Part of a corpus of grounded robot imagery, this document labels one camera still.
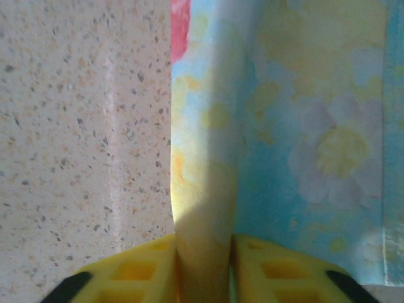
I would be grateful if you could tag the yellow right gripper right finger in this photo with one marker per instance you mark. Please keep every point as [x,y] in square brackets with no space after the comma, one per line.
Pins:
[284,274]

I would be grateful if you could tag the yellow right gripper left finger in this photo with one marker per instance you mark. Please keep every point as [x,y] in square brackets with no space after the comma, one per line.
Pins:
[126,274]

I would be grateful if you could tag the pastel floral skirt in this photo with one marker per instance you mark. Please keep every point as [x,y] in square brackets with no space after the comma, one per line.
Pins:
[300,126]

